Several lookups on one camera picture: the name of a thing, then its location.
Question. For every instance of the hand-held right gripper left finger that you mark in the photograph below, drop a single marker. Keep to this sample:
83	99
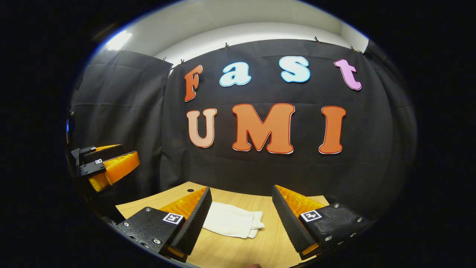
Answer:
195	223

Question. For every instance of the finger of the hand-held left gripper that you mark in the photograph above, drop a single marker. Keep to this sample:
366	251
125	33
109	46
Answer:
119	165
100	152

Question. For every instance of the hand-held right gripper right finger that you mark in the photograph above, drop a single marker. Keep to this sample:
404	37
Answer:
288	221

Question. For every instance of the white jeans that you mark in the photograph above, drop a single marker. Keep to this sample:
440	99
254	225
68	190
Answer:
234	221

